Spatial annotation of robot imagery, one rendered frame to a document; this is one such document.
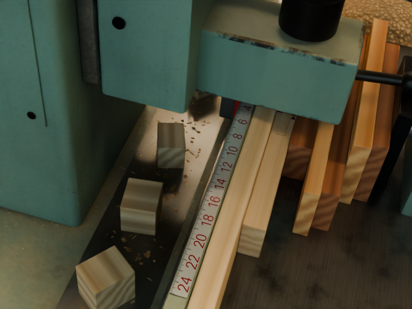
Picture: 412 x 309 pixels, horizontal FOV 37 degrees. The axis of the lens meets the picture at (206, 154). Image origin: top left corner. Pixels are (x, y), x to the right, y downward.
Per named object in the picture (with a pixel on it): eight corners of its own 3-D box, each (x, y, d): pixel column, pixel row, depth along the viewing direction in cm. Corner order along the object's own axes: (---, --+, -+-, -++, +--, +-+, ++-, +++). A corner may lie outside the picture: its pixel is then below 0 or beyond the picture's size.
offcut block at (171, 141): (184, 168, 73) (185, 148, 71) (157, 168, 73) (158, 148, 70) (182, 143, 76) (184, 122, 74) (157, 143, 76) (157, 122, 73)
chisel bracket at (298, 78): (336, 139, 57) (360, 65, 51) (189, 103, 59) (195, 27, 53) (345, 89, 62) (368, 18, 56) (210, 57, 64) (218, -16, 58)
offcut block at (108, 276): (135, 297, 61) (135, 271, 58) (97, 319, 59) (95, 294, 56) (116, 271, 63) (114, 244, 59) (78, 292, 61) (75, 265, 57)
